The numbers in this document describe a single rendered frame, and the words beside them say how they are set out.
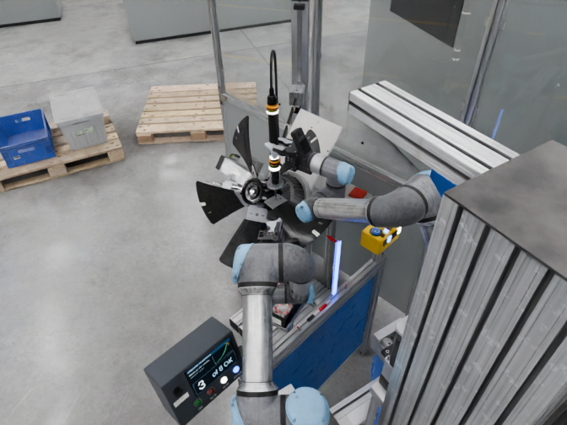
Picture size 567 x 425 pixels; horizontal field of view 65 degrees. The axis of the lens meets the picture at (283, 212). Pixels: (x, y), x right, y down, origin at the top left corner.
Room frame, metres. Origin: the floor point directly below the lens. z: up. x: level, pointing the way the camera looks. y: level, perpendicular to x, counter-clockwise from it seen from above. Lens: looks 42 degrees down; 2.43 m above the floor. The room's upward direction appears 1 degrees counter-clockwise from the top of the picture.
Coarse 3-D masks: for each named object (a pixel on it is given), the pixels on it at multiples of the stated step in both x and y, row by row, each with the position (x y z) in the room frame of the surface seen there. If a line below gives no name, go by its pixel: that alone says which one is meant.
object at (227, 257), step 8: (240, 224) 1.42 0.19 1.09; (248, 224) 1.42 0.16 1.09; (256, 224) 1.42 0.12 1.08; (264, 224) 1.43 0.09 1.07; (240, 232) 1.40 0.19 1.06; (248, 232) 1.40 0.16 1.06; (256, 232) 1.40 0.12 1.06; (232, 240) 1.37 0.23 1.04; (240, 240) 1.37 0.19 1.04; (248, 240) 1.37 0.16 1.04; (256, 240) 1.38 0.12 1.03; (232, 248) 1.35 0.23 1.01; (224, 256) 1.34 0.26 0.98; (232, 256) 1.33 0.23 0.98; (224, 264) 1.32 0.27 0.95; (232, 264) 1.31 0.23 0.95
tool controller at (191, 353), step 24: (192, 336) 0.77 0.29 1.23; (216, 336) 0.75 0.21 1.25; (168, 360) 0.69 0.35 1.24; (192, 360) 0.67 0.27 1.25; (216, 360) 0.70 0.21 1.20; (240, 360) 0.74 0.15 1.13; (168, 384) 0.61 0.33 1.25; (192, 384) 0.64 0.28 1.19; (216, 384) 0.67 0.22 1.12; (168, 408) 0.60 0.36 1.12; (192, 408) 0.60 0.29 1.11
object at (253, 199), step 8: (248, 184) 1.52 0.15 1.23; (256, 184) 1.50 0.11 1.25; (264, 184) 1.50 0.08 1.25; (248, 192) 1.49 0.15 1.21; (256, 192) 1.47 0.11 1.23; (264, 192) 1.46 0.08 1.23; (272, 192) 1.50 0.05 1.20; (280, 192) 1.52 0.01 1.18; (248, 200) 1.47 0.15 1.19; (256, 200) 1.44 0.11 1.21; (264, 200) 1.46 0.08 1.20
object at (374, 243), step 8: (368, 232) 1.37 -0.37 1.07; (384, 232) 1.37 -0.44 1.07; (392, 232) 1.37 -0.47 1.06; (368, 240) 1.35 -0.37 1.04; (376, 240) 1.32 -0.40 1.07; (384, 240) 1.33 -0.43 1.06; (392, 240) 1.38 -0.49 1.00; (368, 248) 1.35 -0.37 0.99; (376, 248) 1.32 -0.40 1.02; (384, 248) 1.34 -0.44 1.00
